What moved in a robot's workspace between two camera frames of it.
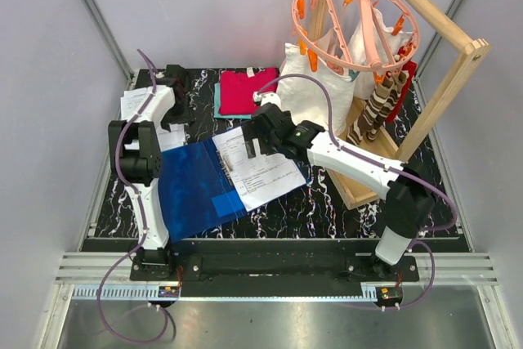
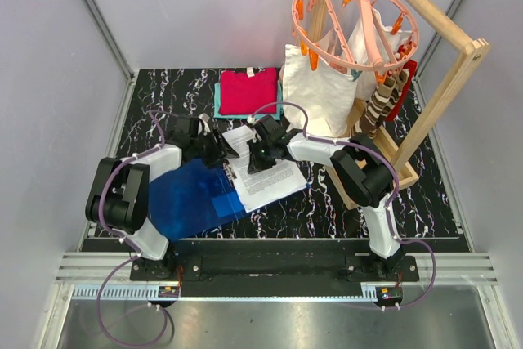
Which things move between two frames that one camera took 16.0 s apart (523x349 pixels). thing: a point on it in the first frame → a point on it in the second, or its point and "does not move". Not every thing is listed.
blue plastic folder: (196, 194) does not move
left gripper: (185, 118) → (220, 150)
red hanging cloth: (408, 69) does not move
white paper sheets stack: (260, 179) does not move
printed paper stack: (170, 136) → (240, 139)
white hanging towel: (315, 91) does not move
